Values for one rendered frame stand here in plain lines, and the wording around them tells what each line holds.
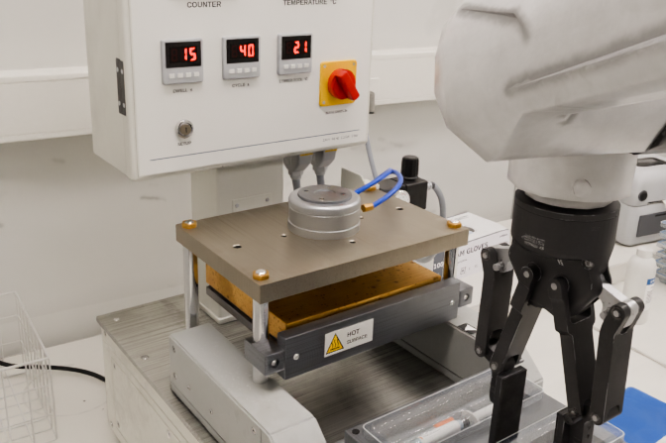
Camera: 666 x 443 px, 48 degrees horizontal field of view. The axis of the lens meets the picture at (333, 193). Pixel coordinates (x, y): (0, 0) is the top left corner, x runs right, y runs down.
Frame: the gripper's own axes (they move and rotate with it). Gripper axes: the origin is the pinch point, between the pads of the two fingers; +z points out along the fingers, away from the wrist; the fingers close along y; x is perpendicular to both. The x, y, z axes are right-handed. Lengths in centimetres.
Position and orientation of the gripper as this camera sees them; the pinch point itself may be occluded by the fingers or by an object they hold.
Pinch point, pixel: (535, 429)
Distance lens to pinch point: 66.0
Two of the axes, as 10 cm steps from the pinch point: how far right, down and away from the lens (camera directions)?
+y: 5.9, 2.7, -7.6
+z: -0.3, 9.5, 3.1
